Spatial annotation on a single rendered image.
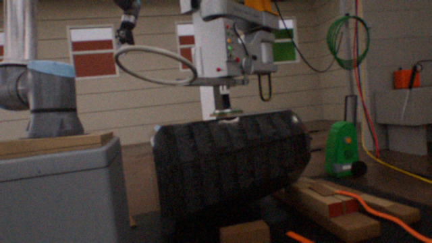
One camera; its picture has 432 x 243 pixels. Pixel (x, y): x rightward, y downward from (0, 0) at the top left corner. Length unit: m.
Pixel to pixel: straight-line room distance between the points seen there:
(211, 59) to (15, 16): 1.27
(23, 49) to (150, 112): 6.95
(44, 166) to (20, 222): 0.18
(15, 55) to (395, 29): 4.69
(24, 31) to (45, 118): 0.38
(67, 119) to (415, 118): 3.88
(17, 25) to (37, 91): 0.31
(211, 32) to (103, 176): 1.47
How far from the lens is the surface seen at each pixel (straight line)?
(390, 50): 4.93
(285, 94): 9.09
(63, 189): 1.00
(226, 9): 2.19
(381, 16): 4.92
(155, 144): 1.94
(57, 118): 1.10
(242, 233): 1.89
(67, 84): 1.13
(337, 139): 3.31
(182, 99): 8.17
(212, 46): 2.14
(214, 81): 1.99
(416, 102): 4.26
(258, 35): 2.55
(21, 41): 1.32
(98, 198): 0.98
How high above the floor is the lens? 0.96
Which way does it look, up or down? 3 degrees down
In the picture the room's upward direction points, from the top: 6 degrees counter-clockwise
